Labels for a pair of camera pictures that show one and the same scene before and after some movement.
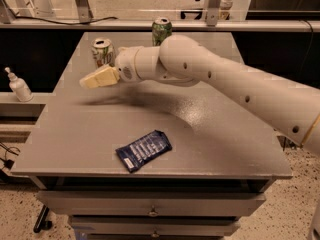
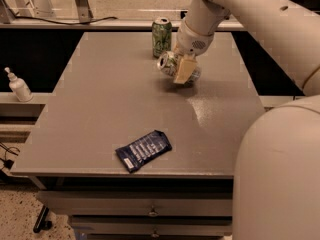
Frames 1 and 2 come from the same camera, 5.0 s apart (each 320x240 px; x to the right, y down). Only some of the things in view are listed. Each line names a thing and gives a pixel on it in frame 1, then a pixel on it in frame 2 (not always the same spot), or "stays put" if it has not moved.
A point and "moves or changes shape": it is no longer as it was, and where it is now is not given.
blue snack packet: [143, 149] stays put
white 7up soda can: [103, 51] moves or changes shape
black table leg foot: [42, 222] stays put
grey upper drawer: [149, 203] stays put
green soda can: [162, 29] stays put
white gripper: [125, 65] to [191, 42]
